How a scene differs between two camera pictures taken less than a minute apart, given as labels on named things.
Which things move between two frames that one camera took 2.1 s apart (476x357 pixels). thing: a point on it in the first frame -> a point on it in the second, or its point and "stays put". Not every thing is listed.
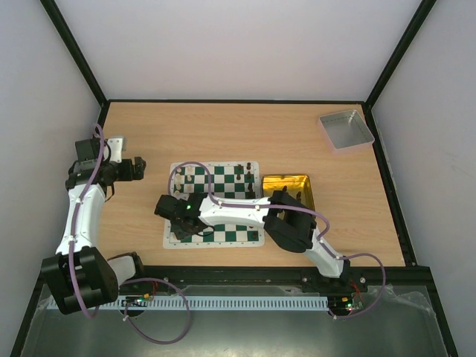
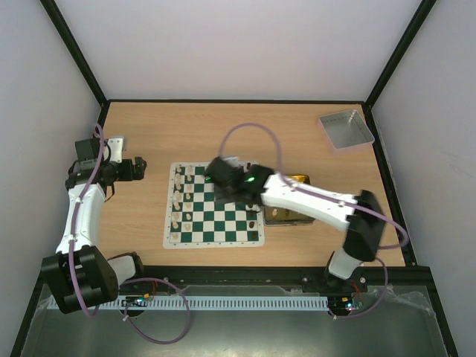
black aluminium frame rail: [404, 278] stays put
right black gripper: [180, 224] -> [217, 172]
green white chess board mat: [225, 180] stays put
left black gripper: [128, 174] stays put
